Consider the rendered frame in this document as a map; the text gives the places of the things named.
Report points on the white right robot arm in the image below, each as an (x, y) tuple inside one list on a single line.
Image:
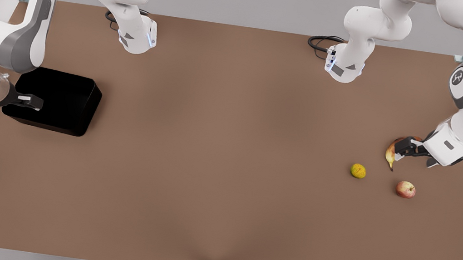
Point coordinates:
[(20, 39)]

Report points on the black storage box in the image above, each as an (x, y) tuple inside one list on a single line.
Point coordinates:
[(61, 100)]

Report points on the red yellow apple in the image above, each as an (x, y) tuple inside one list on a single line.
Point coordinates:
[(406, 189)]

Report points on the yellow brown banana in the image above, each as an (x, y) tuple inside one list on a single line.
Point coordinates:
[(389, 156)]

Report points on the yellow green citrus fruit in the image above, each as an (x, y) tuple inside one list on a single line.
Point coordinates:
[(358, 171)]

